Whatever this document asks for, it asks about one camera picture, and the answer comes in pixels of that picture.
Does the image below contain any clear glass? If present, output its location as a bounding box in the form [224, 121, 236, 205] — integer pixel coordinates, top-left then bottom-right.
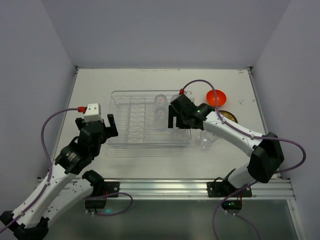
[153, 107, 168, 130]
[153, 94, 168, 109]
[170, 94, 180, 102]
[170, 128, 188, 143]
[199, 130, 218, 150]

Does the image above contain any orange plastic bowl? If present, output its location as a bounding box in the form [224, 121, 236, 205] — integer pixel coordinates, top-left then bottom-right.
[206, 89, 227, 107]

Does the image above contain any brown patterned plate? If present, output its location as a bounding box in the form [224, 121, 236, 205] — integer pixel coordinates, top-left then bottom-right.
[219, 110, 238, 123]

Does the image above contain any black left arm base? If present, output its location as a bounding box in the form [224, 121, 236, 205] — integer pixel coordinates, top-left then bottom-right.
[84, 181, 120, 213]

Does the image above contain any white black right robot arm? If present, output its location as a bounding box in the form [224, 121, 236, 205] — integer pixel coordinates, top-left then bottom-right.
[168, 94, 284, 195]

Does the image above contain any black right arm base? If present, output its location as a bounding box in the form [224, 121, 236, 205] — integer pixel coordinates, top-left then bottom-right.
[206, 177, 253, 213]

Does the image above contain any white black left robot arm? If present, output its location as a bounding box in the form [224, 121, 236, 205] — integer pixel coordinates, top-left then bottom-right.
[0, 113, 118, 240]

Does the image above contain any clear plastic dish tray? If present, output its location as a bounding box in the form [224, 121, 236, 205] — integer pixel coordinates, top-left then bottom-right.
[107, 90, 192, 148]

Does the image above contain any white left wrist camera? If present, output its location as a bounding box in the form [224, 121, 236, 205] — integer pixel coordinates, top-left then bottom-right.
[83, 103, 103, 123]

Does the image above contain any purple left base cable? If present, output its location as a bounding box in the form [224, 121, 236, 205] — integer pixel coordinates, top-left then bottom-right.
[84, 191, 133, 217]

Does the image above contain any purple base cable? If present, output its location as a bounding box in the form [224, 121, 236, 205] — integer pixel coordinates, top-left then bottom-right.
[211, 179, 262, 240]
[84, 191, 133, 217]

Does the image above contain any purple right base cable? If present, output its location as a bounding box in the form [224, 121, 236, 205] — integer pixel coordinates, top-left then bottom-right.
[211, 179, 262, 240]

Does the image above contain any aluminium mounting rail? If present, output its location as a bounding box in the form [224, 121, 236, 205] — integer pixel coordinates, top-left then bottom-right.
[104, 179, 295, 200]

